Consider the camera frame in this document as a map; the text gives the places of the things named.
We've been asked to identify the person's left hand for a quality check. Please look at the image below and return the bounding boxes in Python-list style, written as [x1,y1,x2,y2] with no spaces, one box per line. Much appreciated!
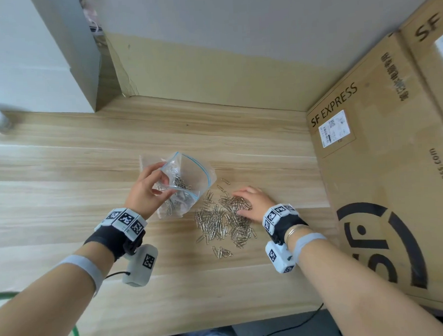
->
[122,161,179,222]

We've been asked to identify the person's right hand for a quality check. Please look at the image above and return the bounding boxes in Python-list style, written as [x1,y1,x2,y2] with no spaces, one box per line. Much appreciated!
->
[231,184,279,225]

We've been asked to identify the gathered bunch of paper clips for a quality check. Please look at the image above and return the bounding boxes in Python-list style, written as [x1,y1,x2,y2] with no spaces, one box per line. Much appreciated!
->
[157,173,195,216]

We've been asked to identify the pile of silver paper clips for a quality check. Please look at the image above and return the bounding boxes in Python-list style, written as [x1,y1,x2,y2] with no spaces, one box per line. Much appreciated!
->
[191,176,259,261]

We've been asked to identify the clear zip plastic bag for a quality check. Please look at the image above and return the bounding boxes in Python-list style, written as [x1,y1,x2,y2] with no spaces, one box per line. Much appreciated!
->
[139,149,219,221]

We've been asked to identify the person's right forearm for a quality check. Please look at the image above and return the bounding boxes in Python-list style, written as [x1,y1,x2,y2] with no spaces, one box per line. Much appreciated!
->
[288,223,443,336]

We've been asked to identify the person's left forearm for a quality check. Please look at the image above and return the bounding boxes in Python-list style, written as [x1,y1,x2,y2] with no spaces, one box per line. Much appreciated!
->
[0,240,120,336]

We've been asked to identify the right marker wristband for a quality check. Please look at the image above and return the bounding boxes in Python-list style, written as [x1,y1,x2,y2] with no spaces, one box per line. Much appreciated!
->
[261,202,309,246]

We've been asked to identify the marker wristband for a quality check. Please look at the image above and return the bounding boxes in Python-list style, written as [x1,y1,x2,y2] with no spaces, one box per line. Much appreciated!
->
[82,206,150,264]
[261,202,309,246]

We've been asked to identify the left marker wristband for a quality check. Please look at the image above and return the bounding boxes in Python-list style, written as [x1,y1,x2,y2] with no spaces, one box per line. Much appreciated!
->
[82,206,150,264]

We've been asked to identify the light wooden table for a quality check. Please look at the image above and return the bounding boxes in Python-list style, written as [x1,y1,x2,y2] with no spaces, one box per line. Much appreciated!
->
[0,85,349,336]

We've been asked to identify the white shipping label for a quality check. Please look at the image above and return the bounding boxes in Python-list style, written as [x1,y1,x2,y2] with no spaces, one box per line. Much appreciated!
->
[316,109,353,150]

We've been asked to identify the large cardboard box round logo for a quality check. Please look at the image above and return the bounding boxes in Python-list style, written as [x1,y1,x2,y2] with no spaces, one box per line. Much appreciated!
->
[302,28,443,316]

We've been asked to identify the tan cardboard back panel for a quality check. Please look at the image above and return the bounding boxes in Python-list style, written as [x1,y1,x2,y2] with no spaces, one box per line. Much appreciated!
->
[103,20,349,122]

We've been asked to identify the white cabinet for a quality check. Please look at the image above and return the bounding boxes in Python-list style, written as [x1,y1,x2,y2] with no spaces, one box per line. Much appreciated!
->
[0,0,104,118]

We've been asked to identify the plain brown cardboard box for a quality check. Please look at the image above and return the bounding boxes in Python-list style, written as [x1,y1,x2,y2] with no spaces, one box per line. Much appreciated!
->
[397,0,443,146]

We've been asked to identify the silver bracelet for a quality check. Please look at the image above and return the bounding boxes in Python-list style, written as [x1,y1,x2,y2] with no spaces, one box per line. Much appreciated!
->
[283,223,311,245]

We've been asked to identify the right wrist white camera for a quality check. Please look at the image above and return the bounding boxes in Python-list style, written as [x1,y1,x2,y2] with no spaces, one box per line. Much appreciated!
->
[265,239,297,275]

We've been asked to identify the wrist white camera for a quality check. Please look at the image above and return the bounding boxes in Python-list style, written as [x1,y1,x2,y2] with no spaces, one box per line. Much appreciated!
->
[265,239,297,275]
[120,243,161,289]

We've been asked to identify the grey right forearm strap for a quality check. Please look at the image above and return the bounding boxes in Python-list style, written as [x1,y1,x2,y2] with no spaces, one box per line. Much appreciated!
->
[291,232,329,265]

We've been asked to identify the grey forearm strap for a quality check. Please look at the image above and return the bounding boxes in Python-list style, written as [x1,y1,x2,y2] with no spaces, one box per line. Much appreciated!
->
[291,232,329,265]
[57,253,106,297]

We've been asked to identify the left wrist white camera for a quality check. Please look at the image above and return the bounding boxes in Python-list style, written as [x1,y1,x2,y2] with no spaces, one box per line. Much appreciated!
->
[120,243,161,289]

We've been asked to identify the grey left forearm strap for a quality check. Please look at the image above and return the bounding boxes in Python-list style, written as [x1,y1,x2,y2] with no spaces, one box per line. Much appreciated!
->
[57,253,106,297]

